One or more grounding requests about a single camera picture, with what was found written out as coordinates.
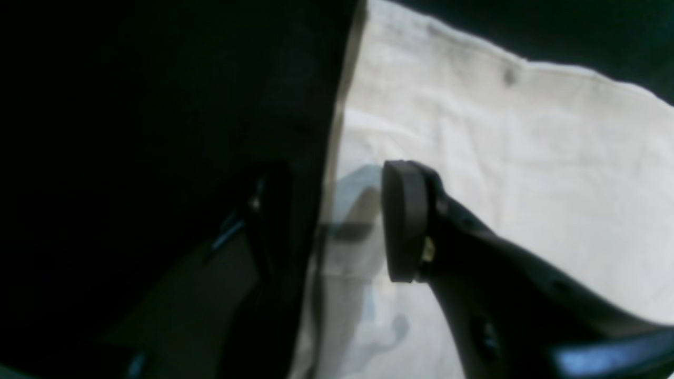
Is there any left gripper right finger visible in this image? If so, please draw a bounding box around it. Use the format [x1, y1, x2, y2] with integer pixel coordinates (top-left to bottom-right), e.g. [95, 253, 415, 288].
[381, 160, 673, 378]

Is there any black table cloth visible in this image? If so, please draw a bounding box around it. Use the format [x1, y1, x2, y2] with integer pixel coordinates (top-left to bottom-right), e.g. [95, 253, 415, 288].
[2, 1, 672, 378]

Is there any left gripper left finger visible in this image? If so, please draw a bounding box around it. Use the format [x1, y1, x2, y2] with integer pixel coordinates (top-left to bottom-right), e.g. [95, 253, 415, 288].
[100, 161, 293, 378]

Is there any white T-shirt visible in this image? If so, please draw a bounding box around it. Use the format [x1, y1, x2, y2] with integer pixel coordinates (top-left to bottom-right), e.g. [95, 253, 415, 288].
[288, 1, 673, 378]

